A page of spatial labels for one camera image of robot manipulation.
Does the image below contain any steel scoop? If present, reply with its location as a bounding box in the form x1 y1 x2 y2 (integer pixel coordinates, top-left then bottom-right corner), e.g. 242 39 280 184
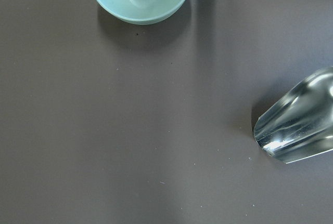
253 67 332 164

